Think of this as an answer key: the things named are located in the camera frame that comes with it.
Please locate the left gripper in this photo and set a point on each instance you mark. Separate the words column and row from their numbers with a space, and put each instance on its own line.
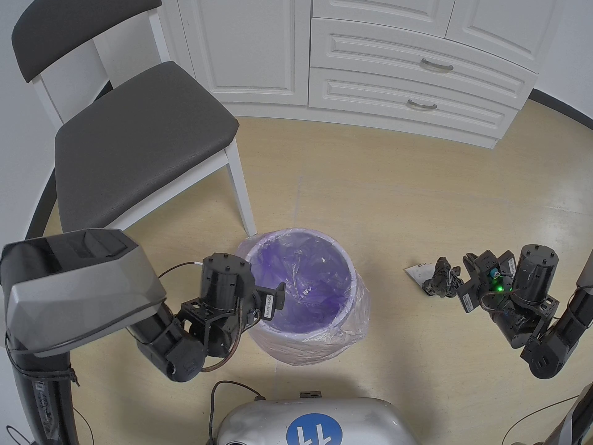
column 259, row 306

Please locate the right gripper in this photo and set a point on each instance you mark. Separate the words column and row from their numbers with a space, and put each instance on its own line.
column 482, row 299

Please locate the black plastic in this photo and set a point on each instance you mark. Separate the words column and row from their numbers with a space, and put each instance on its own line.
column 440, row 285

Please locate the purple plastic bag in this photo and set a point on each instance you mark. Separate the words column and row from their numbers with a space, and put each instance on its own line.
column 301, row 267

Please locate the white paper scrap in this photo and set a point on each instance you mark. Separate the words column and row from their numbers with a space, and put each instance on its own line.
column 414, row 274

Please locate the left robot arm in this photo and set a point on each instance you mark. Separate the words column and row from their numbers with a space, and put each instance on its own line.
column 78, row 290

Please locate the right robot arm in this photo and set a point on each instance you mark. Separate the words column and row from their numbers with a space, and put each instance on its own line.
column 537, row 271

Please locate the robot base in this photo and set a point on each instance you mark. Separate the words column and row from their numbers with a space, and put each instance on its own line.
column 259, row 422

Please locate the white trash bin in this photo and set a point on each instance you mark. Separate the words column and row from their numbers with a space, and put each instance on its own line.
column 324, row 336

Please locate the white chair with grey seat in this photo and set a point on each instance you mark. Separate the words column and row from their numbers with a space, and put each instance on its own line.
column 139, row 146

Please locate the white wardrobe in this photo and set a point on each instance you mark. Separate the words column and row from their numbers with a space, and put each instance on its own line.
column 250, row 30

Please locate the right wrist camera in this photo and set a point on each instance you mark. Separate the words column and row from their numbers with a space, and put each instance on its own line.
column 486, row 264

